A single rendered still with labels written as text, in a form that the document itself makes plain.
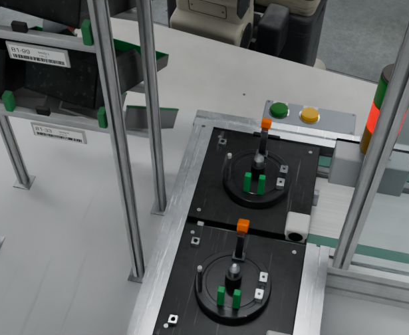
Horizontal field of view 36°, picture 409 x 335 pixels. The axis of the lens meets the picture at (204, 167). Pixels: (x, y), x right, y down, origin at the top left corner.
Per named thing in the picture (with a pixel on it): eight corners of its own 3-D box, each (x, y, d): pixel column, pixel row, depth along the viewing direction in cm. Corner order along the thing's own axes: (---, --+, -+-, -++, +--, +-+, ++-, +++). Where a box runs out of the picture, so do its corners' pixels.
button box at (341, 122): (264, 115, 153) (266, 98, 148) (352, 131, 150) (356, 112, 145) (259, 137, 148) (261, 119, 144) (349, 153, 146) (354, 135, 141)
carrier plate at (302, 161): (212, 134, 142) (212, 128, 141) (319, 153, 139) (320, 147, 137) (187, 221, 128) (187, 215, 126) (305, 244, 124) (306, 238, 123)
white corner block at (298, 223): (286, 221, 128) (288, 210, 125) (308, 225, 127) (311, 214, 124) (282, 240, 125) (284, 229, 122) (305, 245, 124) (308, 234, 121)
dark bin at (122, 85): (107, 48, 125) (111, 11, 121) (167, 66, 122) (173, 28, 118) (22, 88, 101) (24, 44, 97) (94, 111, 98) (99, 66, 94)
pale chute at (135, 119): (120, 111, 142) (125, 92, 141) (173, 128, 138) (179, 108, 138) (58, 108, 115) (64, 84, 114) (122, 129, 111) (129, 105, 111)
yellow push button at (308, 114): (301, 111, 147) (302, 105, 145) (318, 114, 146) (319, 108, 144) (298, 123, 144) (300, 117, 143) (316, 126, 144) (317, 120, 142)
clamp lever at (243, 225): (234, 250, 118) (239, 217, 114) (245, 252, 118) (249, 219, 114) (231, 262, 115) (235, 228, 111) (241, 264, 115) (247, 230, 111)
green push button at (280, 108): (271, 106, 147) (272, 100, 146) (288, 109, 147) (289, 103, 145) (268, 118, 145) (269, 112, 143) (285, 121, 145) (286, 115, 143)
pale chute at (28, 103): (56, 100, 144) (61, 81, 143) (108, 117, 140) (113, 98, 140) (-19, 95, 117) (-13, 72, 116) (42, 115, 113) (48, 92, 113)
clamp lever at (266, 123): (257, 149, 134) (262, 116, 130) (267, 151, 133) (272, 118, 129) (255, 157, 130) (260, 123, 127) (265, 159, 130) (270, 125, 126)
